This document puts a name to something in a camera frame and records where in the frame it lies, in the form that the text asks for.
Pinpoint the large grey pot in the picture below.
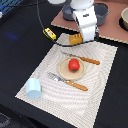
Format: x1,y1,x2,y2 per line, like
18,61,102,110
94,3,110,26

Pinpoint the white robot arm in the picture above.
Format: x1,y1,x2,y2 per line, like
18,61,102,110
48,0,98,45

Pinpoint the small grey pot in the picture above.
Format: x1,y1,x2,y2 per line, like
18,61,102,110
62,5,74,21

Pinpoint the round beige plate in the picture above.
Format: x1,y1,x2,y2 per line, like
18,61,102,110
58,57,86,80

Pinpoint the beige bowl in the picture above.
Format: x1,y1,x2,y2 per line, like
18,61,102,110
121,7,128,30

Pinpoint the red tomato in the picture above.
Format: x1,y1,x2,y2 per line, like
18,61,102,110
68,59,80,72

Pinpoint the knife with wooden handle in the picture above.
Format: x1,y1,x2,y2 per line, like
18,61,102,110
61,51,100,65

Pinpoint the orange bread loaf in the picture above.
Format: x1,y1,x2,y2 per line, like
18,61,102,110
69,33,82,45

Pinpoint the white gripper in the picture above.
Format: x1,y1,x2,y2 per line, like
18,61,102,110
73,8,98,41

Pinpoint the woven beige placemat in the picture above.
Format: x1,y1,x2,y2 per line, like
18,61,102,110
16,33,117,128

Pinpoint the fork with wooden handle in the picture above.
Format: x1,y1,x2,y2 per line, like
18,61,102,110
48,72,88,91

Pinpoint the yellow butter box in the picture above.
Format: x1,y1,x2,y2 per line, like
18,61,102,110
43,28,56,40

